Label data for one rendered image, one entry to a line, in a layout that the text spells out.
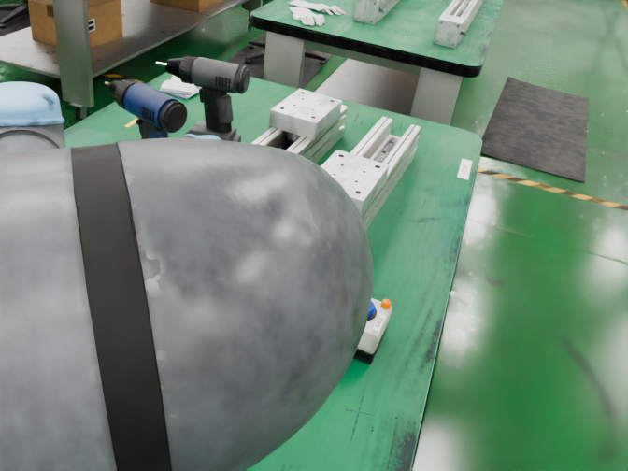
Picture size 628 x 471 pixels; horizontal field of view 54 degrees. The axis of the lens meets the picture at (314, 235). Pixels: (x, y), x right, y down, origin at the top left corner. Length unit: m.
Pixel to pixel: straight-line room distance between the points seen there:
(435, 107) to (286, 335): 2.35
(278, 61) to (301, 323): 2.46
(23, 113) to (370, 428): 0.56
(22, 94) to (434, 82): 1.98
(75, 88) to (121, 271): 3.17
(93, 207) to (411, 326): 0.88
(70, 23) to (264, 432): 3.08
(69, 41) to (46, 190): 3.08
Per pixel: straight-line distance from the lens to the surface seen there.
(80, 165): 0.18
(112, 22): 3.90
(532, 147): 3.86
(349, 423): 0.85
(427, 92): 2.49
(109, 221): 0.16
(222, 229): 0.17
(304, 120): 1.33
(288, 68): 2.61
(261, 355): 0.17
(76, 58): 3.26
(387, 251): 1.17
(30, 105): 0.64
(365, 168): 1.17
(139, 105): 1.15
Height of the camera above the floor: 1.43
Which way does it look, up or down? 34 degrees down
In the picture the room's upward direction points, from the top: 9 degrees clockwise
